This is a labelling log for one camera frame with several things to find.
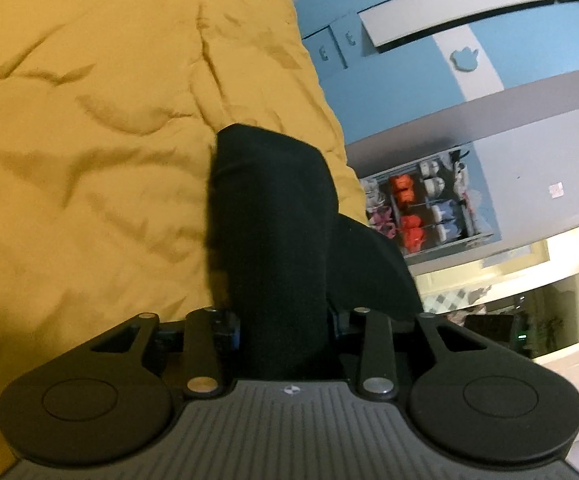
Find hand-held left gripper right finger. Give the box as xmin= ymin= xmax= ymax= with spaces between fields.
xmin=328 ymin=306 xmax=490 ymax=401

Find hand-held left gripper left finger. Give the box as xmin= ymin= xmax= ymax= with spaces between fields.
xmin=90 ymin=307 xmax=243 ymax=400

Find black pants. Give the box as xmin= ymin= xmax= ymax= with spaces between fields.
xmin=204 ymin=123 xmax=424 ymax=382

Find open shelf with toys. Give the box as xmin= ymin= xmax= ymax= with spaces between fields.
xmin=359 ymin=150 xmax=496 ymax=259

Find mustard yellow bed blanket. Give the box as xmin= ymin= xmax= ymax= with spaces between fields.
xmin=0 ymin=0 xmax=371 ymax=480

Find blue drawer cabinet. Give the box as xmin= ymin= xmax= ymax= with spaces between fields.
xmin=301 ymin=14 xmax=371 ymax=77

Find blue and white wardrobe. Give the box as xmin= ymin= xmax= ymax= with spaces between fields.
xmin=284 ymin=0 xmax=579 ymax=261

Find white wardrobe door panel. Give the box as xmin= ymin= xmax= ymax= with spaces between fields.
xmin=358 ymin=0 xmax=579 ymax=57

